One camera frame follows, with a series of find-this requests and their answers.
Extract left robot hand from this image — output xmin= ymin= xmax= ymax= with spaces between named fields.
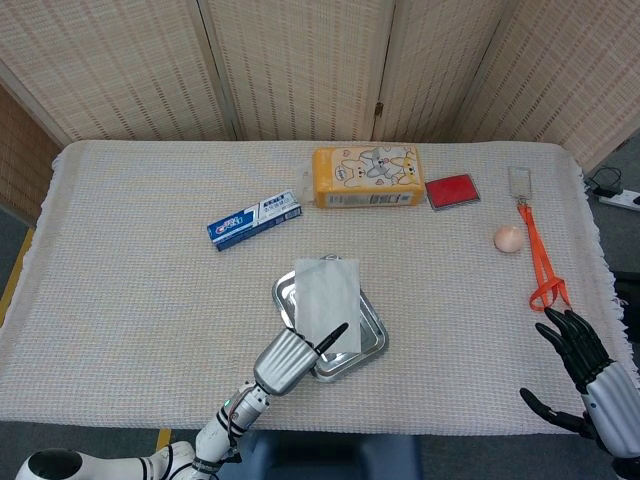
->
xmin=253 ymin=322 xmax=350 ymax=398

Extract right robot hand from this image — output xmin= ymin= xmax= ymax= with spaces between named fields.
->
xmin=519 ymin=307 xmax=640 ymax=459

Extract white paper napkin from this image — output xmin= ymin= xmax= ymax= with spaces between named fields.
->
xmin=293 ymin=257 xmax=362 ymax=355

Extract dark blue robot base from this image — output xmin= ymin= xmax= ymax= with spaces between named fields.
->
xmin=219 ymin=430 xmax=424 ymax=480

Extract silver metal tray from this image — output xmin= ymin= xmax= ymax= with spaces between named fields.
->
xmin=271 ymin=254 xmax=390 ymax=384

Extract red rectangular block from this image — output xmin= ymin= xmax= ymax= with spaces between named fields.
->
xmin=424 ymin=173 xmax=483 ymax=212

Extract blue toothpaste box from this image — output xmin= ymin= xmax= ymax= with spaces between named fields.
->
xmin=206 ymin=188 xmax=304 ymax=252

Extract pink egg-shaped ball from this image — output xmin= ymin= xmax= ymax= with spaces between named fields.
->
xmin=493 ymin=224 xmax=525 ymax=254

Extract clear plastic wrapper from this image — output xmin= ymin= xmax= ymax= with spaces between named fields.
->
xmin=294 ymin=167 xmax=316 ymax=205

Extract white woven tablecloth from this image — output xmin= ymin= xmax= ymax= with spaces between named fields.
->
xmin=0 ymin=140 xmax=640 ymax=436

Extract white power strip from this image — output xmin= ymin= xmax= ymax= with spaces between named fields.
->
xmin=597 ymin=188 xmax=640 ymax=213

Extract yellow rabbit print tissue pack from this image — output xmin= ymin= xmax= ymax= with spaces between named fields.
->
xmin=311 ymin=144 xmax=427 ymax=210

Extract clear badge holder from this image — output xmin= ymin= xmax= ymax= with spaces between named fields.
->
xmin=507 ymin=165 xmax=533 ymax=200

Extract woven folding screen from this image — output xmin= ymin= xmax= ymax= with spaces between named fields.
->
xmin=0 ymin=0 xmax=640 ymax=174

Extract orange lanyard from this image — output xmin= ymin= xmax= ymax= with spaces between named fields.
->
xmin=516 ymin=198 xmax=572 ymax=315

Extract black cable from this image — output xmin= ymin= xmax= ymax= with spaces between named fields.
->
xmin=583 ymin=165 xmax=625 ymax=199

